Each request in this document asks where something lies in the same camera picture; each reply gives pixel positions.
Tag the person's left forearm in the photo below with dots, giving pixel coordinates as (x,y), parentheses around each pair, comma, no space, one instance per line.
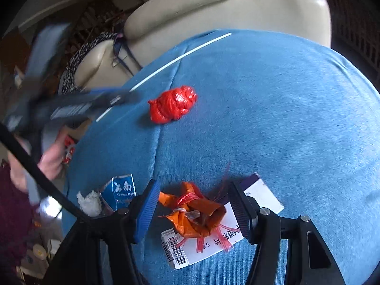
(12,219)

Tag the orange wrapper with red net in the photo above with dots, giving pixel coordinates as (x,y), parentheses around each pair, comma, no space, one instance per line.
(193,213)

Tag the white cardboard box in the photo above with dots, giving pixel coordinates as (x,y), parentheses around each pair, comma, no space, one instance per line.
(261,196)

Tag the person's left hand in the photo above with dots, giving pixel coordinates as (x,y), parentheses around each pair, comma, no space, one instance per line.
(52,163)

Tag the dark wooden railing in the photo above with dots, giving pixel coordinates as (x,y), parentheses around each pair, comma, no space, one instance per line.
(356,29)

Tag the red knotted plastic bag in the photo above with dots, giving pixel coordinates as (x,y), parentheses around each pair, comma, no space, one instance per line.
(172,104)

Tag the thin white strip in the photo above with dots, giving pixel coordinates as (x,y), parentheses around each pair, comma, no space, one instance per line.
(166,65)

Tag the wooden staircase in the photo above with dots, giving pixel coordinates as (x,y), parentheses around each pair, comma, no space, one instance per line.
(95,17)

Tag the white crumpled tissue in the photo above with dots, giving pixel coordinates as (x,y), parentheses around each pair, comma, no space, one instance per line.
(89,203)

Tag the blue torn carton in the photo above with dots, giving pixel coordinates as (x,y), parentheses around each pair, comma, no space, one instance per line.
(121,190)

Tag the blue cloth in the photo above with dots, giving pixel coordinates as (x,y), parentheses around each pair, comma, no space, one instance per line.
(282,124)

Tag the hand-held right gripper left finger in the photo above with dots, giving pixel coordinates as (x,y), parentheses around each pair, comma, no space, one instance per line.
(147,210)

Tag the cream leather sofa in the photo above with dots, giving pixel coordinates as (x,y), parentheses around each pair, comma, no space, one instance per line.
(237,6)

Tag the clear plastic bag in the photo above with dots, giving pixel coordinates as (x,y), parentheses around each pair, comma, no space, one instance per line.
(49,207)

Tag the black white speckled garment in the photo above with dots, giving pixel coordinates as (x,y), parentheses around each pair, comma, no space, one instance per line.
(77,56)

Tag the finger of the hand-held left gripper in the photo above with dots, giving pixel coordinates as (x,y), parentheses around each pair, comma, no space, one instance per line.
(114,98)

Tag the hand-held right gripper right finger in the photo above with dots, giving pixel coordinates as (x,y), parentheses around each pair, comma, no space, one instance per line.
(239,210)

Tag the red plastic stool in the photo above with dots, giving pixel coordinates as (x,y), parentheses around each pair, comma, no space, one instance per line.
(69,147)

